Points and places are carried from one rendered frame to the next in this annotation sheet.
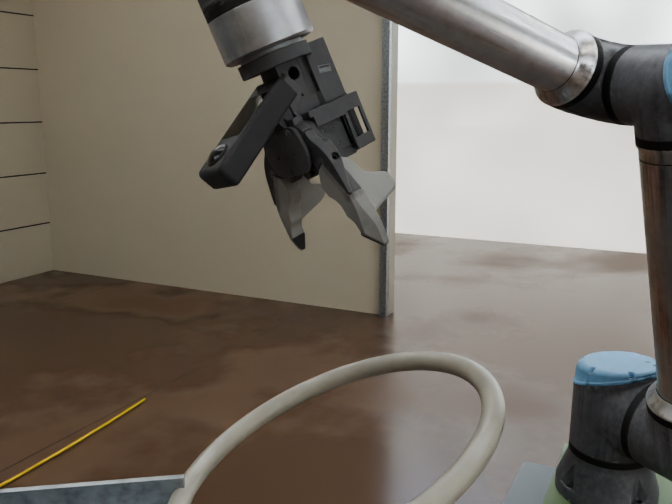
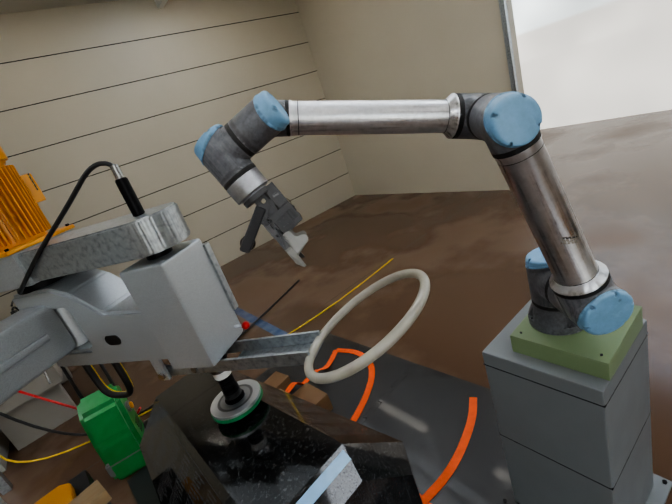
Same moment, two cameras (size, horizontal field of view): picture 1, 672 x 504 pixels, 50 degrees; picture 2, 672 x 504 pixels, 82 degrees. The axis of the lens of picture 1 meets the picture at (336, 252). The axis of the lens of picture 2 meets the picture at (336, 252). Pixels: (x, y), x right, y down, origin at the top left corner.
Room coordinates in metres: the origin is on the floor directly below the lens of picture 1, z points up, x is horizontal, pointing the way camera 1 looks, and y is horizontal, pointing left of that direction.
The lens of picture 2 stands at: (-0.01, -0.53, 1.84)
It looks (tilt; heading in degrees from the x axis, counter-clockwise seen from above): 20 degrees down; 31
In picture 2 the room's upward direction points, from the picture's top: 19 degrees counter-clockwise
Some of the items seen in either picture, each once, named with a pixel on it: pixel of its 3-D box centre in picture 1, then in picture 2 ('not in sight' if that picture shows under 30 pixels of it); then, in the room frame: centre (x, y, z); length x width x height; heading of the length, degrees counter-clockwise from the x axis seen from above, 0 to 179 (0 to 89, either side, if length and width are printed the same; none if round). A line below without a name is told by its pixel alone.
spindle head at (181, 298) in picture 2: not in sight; (172, 310); (0.83, 0.74, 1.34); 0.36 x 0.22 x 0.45; 96
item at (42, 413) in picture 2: not in sight; (24, 374); (1.31, 4.06, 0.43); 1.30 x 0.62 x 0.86; 64
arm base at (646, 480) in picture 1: (607, 465); (556, 306); (1.29, -0.53, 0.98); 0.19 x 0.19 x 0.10
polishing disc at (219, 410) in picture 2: not in sight; (235, 398); (0.84, 0.66, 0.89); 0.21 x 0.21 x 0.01
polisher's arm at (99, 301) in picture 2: not in sight; (120, 319); (0.81, 1.05, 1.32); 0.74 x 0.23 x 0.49; 96
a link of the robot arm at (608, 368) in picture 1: (617, 402); (553, 274); (1.27, -0.53, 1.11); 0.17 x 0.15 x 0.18; 29
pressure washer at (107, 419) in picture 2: not in sight; (105, 413); (1.02, 2.26, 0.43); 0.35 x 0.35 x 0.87; 53
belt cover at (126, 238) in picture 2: not in sight; (84, 252); (0.80, 1.01, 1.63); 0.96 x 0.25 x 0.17; 96
